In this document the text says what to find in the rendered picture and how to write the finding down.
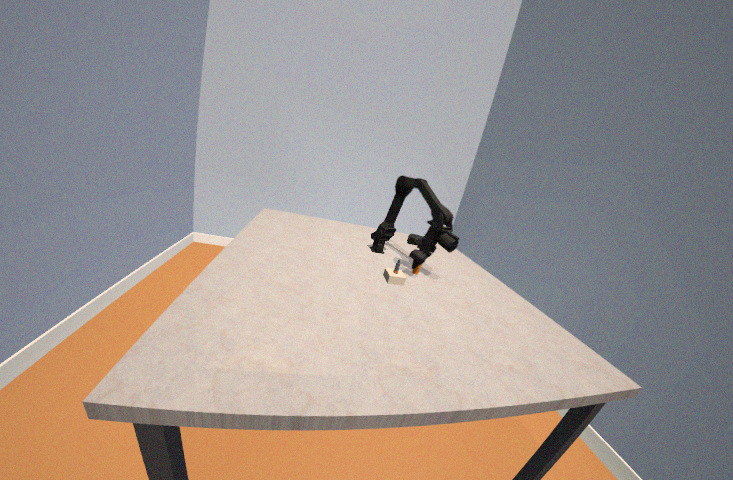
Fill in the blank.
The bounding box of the cream block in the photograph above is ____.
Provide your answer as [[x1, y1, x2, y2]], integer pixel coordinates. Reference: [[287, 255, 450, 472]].
[[383, 268, 406, 286]]

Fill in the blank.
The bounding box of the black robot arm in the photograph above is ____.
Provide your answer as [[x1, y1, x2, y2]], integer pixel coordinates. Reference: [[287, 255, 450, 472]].
[[370, 176, 459, 254]]

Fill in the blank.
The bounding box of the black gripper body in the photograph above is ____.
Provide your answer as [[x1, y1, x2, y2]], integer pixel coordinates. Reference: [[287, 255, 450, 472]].
[[409, 235, 437, 264]]

